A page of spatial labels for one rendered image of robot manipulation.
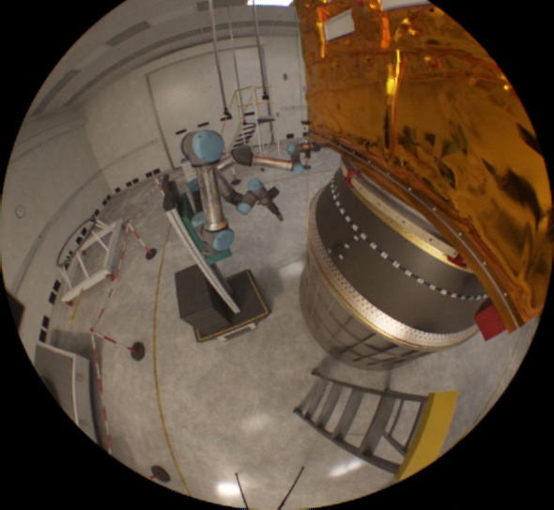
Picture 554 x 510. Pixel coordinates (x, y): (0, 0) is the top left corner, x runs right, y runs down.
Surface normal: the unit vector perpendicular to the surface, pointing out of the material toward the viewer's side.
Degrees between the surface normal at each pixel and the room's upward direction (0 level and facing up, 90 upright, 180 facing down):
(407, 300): 62
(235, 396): 0
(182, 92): 90
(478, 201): 90
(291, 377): 0
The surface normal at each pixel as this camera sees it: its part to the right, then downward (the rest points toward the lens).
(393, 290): -0.69, 0.12
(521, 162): -0.97, 0.22
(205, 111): 0.29, 0.65
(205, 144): 0.77, 0.28
